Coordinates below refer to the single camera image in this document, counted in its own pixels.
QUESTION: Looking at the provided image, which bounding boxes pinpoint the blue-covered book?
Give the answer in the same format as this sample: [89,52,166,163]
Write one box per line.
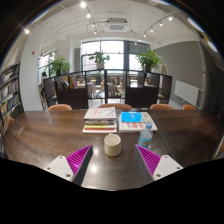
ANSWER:
[118,111,158,134]

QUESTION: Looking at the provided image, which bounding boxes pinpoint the orange chairs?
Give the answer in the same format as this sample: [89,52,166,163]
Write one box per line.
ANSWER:
[3,103,198,133]

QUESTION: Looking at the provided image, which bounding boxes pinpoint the bushy potted plant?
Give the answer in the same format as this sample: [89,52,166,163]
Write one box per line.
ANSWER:
[49,55,72,77]

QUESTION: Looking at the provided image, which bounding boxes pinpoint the white wall radiator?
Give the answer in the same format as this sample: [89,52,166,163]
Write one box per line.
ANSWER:
[173,79,203,107]

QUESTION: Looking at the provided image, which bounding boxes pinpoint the black shelf unit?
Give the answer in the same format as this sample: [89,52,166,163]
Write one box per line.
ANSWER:
[42,68,174,110]

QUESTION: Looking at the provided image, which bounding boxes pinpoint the tall wall bookshelf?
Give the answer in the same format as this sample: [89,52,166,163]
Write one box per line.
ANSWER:
[0,62,25,135]

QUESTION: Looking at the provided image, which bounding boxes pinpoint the ceiling track lights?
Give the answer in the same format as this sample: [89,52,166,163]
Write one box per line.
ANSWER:
[23,1,175,44]

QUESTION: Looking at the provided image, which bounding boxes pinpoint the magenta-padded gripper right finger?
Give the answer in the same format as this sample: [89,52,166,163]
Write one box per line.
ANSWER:
[134,143,184,186]

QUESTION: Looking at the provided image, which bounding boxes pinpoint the small potted plant white pot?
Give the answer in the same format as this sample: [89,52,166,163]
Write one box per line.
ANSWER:
[88,51,111,70]

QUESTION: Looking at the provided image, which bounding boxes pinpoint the cream ceramic cup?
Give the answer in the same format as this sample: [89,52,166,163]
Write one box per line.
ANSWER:
[103,133,123,158]

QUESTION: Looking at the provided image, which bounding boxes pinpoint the stack of books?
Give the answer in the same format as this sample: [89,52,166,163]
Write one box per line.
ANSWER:
[82,106,118,134]

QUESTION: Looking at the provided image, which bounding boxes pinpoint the large leafy potted plant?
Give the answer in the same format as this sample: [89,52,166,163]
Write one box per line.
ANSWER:
[135,49,164,73]

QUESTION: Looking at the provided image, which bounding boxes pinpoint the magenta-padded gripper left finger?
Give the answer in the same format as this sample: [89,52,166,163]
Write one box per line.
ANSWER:
[44,144,95,187]

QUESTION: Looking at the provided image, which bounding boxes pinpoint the ceiling air conditioner unit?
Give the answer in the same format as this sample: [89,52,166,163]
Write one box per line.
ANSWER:
[105,17,130,34]

